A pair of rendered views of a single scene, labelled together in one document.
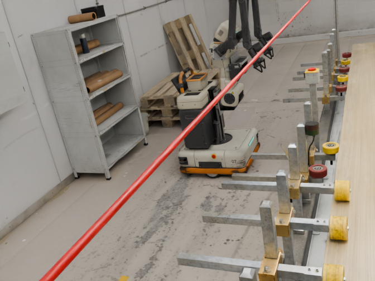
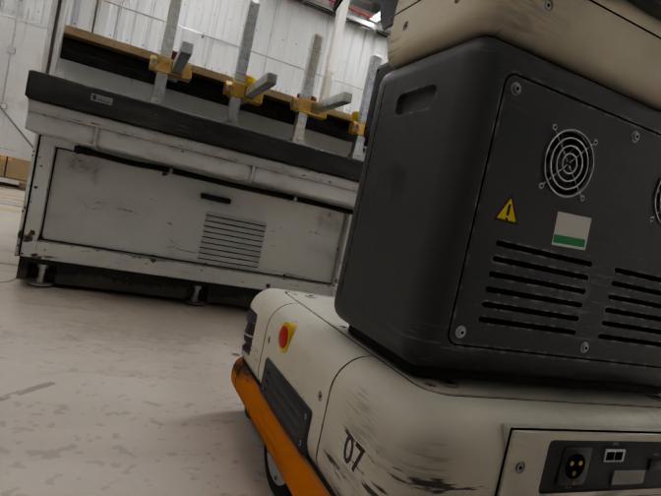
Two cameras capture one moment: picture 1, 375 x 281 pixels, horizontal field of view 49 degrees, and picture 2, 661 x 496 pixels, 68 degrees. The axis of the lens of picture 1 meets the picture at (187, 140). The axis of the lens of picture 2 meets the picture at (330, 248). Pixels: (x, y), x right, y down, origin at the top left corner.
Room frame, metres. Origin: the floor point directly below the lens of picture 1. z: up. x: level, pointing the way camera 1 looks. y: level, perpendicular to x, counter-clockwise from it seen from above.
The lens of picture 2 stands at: (4.58, 0.07, 0.44)
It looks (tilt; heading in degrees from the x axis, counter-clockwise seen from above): 3 degrees down; 220
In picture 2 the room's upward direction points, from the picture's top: 12 degrees clockwise
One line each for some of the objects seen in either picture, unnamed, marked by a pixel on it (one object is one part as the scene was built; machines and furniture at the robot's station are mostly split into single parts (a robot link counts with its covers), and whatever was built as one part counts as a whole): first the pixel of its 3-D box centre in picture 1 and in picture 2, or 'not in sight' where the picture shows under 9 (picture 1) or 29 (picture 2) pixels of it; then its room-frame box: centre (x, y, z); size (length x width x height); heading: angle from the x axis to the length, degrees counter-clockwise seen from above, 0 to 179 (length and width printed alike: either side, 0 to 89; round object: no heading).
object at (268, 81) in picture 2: (322, 71); (254, 91); (3.52, -1.29, 0.82); 0.43 x 0.03 x 0.04; 64
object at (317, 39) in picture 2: (331, 71); (305, 98); (3.30, -1.28, 0.87); 0.04 x 0.04 x 0.48; 64
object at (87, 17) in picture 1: (81, 18); not in sight; (4.45, 0.83, 1.59); 0.30 x 0.08 x 0.08; 64
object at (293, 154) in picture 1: (296, 195); not in sight; (1.49, -0.41, 0.89); 0.04 x 0.04 x 0.48; 64
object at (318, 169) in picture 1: (318, 178); not in sight; (1.65, -0.56, 0.85); 0.08 x 0.08 x 0.11
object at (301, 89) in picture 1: (316, 88); not in sight; (3.07, -1.07, 0.82); 0.43 x 0.03 x 0.04; 64
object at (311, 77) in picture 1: (312, 76); not in sight; (2.18, -0.74, 1.18); 0.07 x 0.07 x 0.08; 64
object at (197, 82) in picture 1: (197, 82); not in sight; (3.78, -0.20, 0.87); 0.23 x 0.15 x 0.11; 154
